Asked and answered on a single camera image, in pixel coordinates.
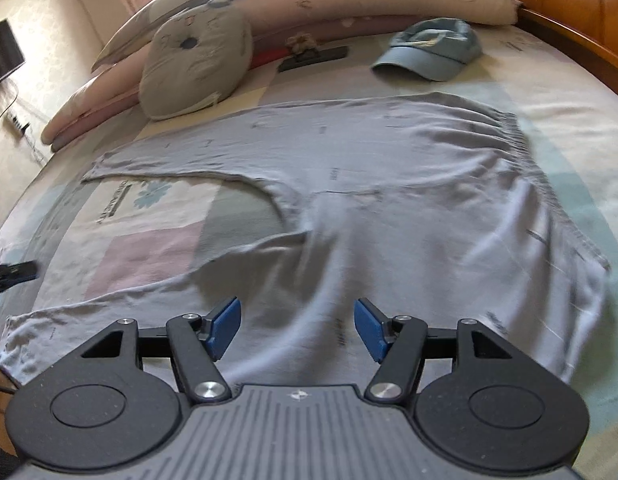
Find grey striped pants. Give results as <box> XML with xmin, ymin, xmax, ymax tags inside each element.
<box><xmin>0</xmin><ymin>93</ymin><xmax>608</xmax><ymax>384</ymax></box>

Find white power strip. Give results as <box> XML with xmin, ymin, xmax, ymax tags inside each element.
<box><xmin>6</xmin><ymin>114</ymin><xmax>30</xmax><ymax>136</ymax></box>

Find pink folded quilt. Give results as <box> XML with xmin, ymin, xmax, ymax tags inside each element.
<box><xmin>41</xmin><ymin>0</ymin><xmax>518</xmax><ymax>151</ymax></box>

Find grey cat face cushion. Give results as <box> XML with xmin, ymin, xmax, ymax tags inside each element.
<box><xmin>138</xmin><ymin>0</ymin><xmax>254</xmax><ymax>120</ymax></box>

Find grey patterned pillow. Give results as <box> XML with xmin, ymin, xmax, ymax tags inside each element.
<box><xmin>92</xmin><ymin>0</ymin><xmax>209</xmax><ymax>70</ymax></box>

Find blue baseball cap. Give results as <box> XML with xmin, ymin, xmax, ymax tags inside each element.
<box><xmin>372</xmin><ymin>18</ymin><xmax>483</xmax><ymax>82</ymax></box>

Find black phone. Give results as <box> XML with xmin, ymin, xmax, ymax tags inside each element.
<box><xmin>277</xmin><ymin>46</ymin><xmax>349</xmax><ymax>73</ymax></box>

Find wall mounted television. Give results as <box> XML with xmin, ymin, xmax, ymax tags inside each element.
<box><xmin>0</xmin><ymin>20</ymin><xmax>24</xmax><ymax>83</ymax></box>

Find brown scrunchie hair tie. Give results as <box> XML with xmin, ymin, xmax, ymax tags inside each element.
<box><xmin>286</xmin><ymin>31</ymin><xmax>320</xmax><ymax>57</ymax></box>

